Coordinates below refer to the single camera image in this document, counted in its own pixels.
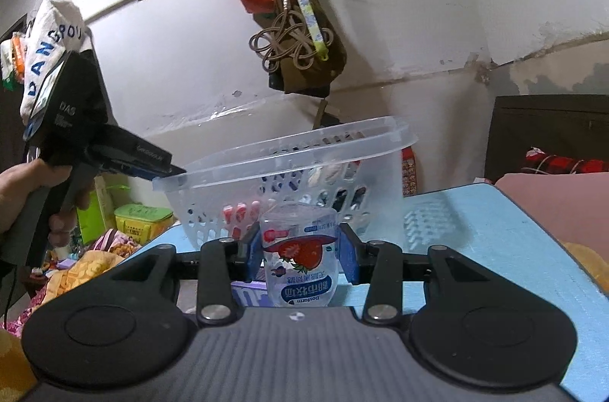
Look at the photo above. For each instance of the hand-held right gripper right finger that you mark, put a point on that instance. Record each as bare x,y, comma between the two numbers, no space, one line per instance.
346,254

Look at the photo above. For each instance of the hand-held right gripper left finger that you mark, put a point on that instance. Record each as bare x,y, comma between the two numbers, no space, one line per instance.
254,257

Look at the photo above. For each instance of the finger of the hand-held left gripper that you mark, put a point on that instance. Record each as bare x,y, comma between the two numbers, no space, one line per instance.
157,173

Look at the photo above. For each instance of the clear strawberry-print tissue pack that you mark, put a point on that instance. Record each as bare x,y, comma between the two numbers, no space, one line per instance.
299,259

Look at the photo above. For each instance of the clear plastic basket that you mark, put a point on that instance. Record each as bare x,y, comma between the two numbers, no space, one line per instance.
285,155

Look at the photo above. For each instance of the person's left hand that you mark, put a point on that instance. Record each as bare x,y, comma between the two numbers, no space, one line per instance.
24,188

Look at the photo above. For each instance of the purple box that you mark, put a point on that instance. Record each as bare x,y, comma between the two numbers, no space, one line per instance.
247,295

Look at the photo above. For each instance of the green plastic basket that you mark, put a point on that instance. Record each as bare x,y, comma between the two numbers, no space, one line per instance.
142,221

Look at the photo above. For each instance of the green bag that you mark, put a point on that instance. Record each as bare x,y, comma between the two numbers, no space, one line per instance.
102,202

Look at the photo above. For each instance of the white printed cloth bag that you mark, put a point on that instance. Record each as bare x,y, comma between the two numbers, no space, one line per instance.
50,31

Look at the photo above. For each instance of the red printed box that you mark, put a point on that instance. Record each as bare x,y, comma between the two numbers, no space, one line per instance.
410,174

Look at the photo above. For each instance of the orange floral blanket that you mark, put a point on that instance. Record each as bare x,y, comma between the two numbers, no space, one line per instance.
81,273

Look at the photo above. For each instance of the light blue mat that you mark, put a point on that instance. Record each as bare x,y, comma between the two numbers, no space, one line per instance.
476,231

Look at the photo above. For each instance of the brown hanging bag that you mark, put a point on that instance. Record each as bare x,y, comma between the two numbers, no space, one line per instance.
328,50

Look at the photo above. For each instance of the pink blanket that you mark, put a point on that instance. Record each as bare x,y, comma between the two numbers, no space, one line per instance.
561,207

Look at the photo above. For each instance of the red plaid pillow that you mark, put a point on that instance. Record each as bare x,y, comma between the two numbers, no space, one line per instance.
561,164

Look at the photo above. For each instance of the dark wooden headboard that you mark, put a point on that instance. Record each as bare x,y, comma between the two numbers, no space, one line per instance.
547,121

